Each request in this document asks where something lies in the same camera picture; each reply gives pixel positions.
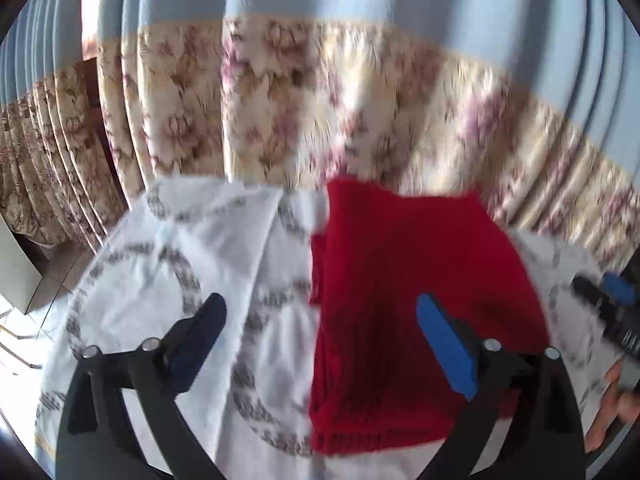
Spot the red knitted sweater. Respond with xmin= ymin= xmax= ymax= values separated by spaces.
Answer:
xmin=309 ymin=179 xmax=549 ymax=455

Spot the person's right hand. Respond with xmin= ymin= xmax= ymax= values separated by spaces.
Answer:
xmin=585 ymin=359 xmax=639 ymax=453

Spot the white cabinet side panel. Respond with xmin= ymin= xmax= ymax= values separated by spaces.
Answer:
xmin=0 ymin=218 xmax=42 ymax=314

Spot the white bedsheet grey circle pattern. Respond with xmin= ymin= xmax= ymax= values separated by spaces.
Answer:
xmin=36 ymin=178 xmax=616 ymax=479

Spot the blue floral curtain right panel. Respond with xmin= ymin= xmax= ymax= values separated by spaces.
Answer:
xmin=98 ymin=0 xmax=639 ymax=270

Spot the blue floral curtain panel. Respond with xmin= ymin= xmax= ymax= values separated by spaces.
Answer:
xmin=1 ymin=0 xmax=125 ymax=252
xmin=98 ymin=0 xmax=639 ymax=270

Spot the blue floral curtain left panel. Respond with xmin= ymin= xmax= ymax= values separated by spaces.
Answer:
xmin=1 ymin=0 xmax=125 ymax=252

